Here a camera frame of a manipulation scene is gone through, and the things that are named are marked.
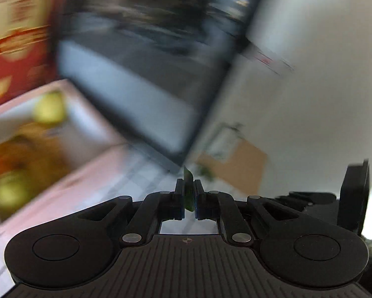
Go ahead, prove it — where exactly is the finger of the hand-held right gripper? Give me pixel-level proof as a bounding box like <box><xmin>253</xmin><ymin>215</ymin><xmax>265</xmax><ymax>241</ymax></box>
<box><xmin>274</xmin><ymin>191</ymin><xmax>340</xmax><ymax>214</ymax></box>

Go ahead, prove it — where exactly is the red box with orange print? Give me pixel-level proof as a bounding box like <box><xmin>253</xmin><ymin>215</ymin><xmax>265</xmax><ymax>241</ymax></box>
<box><xmin>0</xmin><ymin>0</ymin><xmax>56</xmax><ymax>111</ymax></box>

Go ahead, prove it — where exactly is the brown cardboard piece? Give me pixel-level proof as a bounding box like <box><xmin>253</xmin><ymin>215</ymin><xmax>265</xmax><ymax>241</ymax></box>
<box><xmin>196</xmin><ymin>139</ymin><xmax>269</xmax><ymax>194</ymax></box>

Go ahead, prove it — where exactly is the dark computer monitor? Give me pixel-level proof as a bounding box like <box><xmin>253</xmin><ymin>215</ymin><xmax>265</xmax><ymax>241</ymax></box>
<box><xmin>56</xmin><ymin>0</ymin><xmax>272</xmax><ymax>174</ymax></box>

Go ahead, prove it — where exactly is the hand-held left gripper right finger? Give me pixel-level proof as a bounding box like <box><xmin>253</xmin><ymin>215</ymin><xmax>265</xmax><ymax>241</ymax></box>
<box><xmin>194</xmin><ymin>179</ymin><xmax>302</xmax><ymax>246</ymax></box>

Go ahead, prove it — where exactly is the red white wall sticker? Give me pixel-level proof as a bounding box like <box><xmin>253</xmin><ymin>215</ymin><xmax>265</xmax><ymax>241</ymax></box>
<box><xmin>247</xmin><ymin>44</ymin><xmax>296</xmax><ymax>75</ymax></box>

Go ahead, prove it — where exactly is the small green leaf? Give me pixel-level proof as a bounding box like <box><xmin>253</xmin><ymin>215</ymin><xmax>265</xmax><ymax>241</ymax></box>
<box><xmin>198</xmin><ymin>164</ymin><xmax>215</xmax><ymax>181</ymax></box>

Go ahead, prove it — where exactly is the large yellow lemon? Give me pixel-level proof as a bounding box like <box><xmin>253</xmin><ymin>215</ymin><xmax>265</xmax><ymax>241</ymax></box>
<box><xmin>0</xmin><ymin>171</ymin><xmax>29</xmax><ymax>216</ymax></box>

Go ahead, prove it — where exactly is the white checked cloth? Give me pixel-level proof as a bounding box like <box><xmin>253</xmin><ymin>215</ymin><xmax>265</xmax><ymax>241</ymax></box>
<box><xmin>0</xmin><ymin>146</ymin><xmax>219</xmax><ymax>298</ymax></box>

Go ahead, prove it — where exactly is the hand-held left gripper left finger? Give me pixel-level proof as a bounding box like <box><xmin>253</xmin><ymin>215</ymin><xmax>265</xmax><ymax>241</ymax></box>
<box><xmin>77</xmin><ymin>178</ymin><xmax>187</xmax><ymax>246</ymax></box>

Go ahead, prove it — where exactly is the green apple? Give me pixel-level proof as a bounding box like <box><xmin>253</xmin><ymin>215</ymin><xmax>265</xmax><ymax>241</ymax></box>
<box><xmin>33</xmin><ymin>91</ymin><xmax>68</xmax><ymax>125</ymax></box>

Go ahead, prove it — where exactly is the pink box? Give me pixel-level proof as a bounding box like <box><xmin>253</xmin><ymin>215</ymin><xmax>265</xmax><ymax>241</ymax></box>
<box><xmin>0</xmin><ymin>79</ymin><xmax>133</xmax><ymax>239</ymax></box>

